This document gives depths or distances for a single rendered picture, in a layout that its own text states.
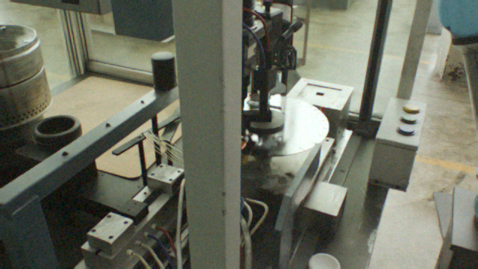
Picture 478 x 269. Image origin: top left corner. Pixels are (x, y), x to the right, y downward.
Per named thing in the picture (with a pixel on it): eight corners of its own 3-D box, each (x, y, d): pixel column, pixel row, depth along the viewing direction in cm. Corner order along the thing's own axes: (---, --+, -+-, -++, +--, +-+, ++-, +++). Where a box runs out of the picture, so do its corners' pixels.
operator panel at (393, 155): (382, 137, 144) (390, 96, 136) (417, 144, 140) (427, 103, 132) (366, 182, 122) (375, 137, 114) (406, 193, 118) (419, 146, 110)
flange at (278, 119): (292, 116, 112) (293, 108, 111) (273, 136, 104) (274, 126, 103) (254, 107, 117) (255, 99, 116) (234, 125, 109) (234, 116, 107)
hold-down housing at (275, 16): (261, 83, 101) (264, -5, 91) (279, 88, 98) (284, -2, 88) (248, 91, 97) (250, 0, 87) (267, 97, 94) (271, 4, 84)
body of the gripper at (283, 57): (285, 67, 106) (288, 19, 106) (254, 68, 110) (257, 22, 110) (296, 72, 113) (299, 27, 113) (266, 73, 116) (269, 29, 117)
